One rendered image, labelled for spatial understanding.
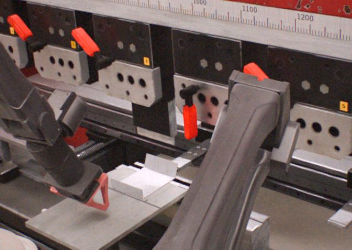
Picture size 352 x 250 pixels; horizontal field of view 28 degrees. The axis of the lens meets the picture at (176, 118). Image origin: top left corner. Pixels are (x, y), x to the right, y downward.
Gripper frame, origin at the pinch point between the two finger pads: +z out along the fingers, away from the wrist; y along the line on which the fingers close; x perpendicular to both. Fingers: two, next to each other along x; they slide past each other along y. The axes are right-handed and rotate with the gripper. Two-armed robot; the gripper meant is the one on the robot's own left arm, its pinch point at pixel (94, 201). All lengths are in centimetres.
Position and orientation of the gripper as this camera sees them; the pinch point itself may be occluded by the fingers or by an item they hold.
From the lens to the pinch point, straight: 133.1
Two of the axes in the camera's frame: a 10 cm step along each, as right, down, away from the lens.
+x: -5.2, 7.5, -4.0
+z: 3.8, 6.3, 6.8
